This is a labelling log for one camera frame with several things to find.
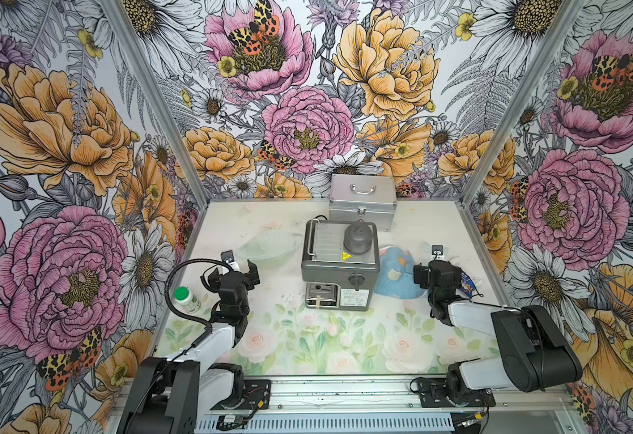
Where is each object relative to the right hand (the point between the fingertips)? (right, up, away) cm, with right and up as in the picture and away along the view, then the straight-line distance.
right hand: (435, 270), depth 94 cm
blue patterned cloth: (-14, -1, -2) cm, 14 cm away
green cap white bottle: (-80, -8, -10) cm, 81 cm away
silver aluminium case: (-23, +26, +11) cm, 36 cm away
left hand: (-67, +1, -6) cm, 67 cm away
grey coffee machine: (-34, +5, -22) cm, 41 cm away
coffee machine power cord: (-39, +19, +22) cm, 48 cm away
